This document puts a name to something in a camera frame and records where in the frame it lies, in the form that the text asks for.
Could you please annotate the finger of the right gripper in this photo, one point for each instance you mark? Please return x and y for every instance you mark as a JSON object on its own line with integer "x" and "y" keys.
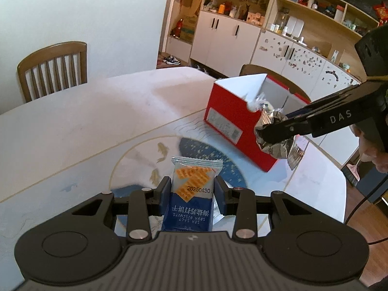
{"x": 326, "y": 115}

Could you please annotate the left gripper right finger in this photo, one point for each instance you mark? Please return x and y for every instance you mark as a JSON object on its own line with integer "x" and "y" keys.
{"x": 241, "y": 203}

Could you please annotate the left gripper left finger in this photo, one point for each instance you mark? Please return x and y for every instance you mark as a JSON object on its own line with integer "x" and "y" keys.
{"x": 145, "y": 203}

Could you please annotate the blue soda biscuit packet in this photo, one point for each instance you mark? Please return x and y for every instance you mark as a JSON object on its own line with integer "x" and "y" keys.
{"x": 190, "y": 206}

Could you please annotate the silver foil snack packet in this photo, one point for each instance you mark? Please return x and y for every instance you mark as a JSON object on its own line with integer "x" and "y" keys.
{"x": 276, "y": 136}

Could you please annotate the person's right hand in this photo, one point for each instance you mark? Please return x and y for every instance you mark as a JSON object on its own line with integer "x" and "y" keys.
{"x": 369, "y": 152}

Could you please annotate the blue patterned table mat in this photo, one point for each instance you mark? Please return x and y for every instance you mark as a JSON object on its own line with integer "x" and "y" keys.
{"x": 145, "y": 164}

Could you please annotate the red Chinese knot ornament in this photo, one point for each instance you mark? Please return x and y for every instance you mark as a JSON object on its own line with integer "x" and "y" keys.
{"x": 381, "y": 11}

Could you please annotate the white cabinet with shelves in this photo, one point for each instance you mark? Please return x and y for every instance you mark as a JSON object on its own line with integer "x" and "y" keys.
{"x": 310, "y": 42}

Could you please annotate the red cardboard shoe box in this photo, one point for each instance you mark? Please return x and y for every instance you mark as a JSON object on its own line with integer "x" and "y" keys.
{"x": 232, "y": 112}

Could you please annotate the wooden chair behind box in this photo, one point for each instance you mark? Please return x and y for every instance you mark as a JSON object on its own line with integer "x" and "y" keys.
{"x": 274, "y": 76}

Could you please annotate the dark sneakers pair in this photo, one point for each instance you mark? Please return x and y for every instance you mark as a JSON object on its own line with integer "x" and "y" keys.
{"x": 171, "y": 60}

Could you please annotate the wooden chair at left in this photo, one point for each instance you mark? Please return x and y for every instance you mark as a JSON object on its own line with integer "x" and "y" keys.
{"x": 53, "y": 69}

